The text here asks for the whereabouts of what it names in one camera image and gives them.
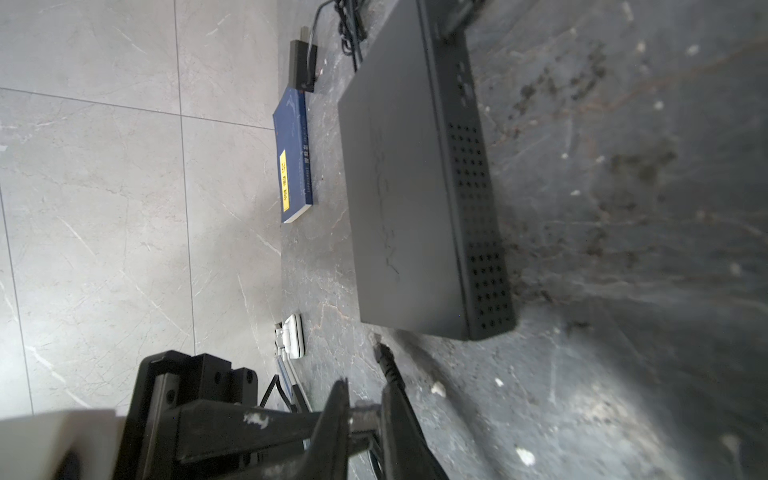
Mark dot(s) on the blue booklet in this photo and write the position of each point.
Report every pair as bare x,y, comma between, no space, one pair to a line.
293,155

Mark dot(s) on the black perforated box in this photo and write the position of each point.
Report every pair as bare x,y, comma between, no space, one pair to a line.
427,248

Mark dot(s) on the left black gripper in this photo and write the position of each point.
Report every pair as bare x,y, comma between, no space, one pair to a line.
197,417

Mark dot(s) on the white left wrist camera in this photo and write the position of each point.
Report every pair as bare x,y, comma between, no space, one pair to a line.
66,444

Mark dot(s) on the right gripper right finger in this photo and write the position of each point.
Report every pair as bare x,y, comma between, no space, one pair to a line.
406,454

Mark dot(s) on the black adapter with thin cord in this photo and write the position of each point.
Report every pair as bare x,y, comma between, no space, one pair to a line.
345,18

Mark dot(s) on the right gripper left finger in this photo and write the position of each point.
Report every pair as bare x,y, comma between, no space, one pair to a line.
327,454

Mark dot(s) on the white power strip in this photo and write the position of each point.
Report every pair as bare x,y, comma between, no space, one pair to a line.
289,338

